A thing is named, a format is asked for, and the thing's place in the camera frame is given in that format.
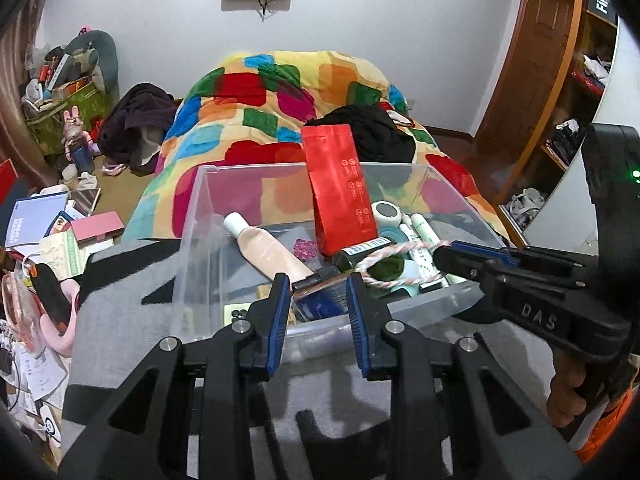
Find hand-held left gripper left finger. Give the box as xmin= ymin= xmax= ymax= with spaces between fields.
xmin=59 ymin=272 xmax=292 ymax=480

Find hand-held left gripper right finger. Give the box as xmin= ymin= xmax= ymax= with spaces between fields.
xmin=345 ymin=272 xmax=583 ymax=480

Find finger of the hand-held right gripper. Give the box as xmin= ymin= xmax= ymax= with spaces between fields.
xmin=449 ymin=240 xmax=524 ymax=269
xmin=432 ymin=246 xmax=502 ymax=289

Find white tube with green print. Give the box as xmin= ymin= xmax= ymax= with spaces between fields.
xmin=397 ymin=222 xmax=444 ymax=283

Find light green cosmetic tube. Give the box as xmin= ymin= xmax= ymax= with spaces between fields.
xmin=410 ymin=212 xmax=442 ymax=247

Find green glass bottle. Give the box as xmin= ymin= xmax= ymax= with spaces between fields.
xmin=335 ymin=247 xmax=407 ymax=282

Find peach cosmetic tube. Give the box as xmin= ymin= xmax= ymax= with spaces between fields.
xmin=223 ymin=212 xmax=315 ymax=283

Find pink white braided rope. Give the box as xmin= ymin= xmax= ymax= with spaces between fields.
xmin=357 ymin=239 xmax=451 ymax=289

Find clear plastic bin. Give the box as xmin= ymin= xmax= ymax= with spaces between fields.
xmin=172 ymin=162 xmax=508 ymax=356

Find white round jar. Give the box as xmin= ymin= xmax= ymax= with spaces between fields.
xmin=371 ymin=200 xmax=402 ymax=228

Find red foil packet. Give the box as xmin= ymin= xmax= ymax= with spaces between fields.
xmin=300 ymin=124 xmax=379 ymax=257

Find person's right hand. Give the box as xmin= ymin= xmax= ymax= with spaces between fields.
xmin=545 ymin=352 xmax=609 ymax=429

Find grey shoes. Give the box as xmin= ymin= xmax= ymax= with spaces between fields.
xmin=505 ymin=187 xmax=546 ymax=221

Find grey black striped blanket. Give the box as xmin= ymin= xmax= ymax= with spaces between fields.
xmin=62 ymin=237 xmax=571 ymax=480

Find black cloth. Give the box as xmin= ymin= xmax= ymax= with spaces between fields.
xmin=304 ymin=105 xmax=416 ymax=163

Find wooden shelf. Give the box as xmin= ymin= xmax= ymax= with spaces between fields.
xmin=525 ymin=0 xmax=621 ymax=176

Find wooden door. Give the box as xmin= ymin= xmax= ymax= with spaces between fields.
xmin=472 ymin=0 xmax=586 ymax=206

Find pink box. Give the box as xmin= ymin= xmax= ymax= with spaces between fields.
xmin=69 ymin=211 xmax=125 ymax=251

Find colourful patchwork blanket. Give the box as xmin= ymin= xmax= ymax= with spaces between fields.
xmin=122 ymin=50 xmax=511 ymax=251

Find pale green booklet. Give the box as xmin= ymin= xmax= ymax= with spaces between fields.
xmin=39 ymin=230 xmax=91 ymax=281

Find black handheld device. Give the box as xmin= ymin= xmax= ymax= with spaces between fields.
xmin=30 ymin=263 xmax=71 ymax=336

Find white papers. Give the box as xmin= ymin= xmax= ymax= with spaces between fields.
xmin=15 ymin=345 xmax=68 ymax=401

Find dark clothes pile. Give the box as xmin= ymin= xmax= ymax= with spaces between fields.
xmin=97 ymin=82 xmax=176 ymax=176

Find blue white book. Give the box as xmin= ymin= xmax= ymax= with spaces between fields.
xmin=5 ymin=195 xmax=68 ymax=248

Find pink bunny toy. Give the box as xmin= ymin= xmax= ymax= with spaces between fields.
xmin=62 ymin=106 xmax=96 ymax=173

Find green storage box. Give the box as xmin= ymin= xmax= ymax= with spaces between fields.
xmin=25 ymin=77 xmax=113 ymax=156

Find red box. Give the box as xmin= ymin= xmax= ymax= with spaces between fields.
xmin=0 ymin=158 xmax=21 ymax=206

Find brown pink curtain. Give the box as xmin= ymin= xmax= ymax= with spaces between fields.
xmin=0 ymin=0 xmax=51 ymax=186

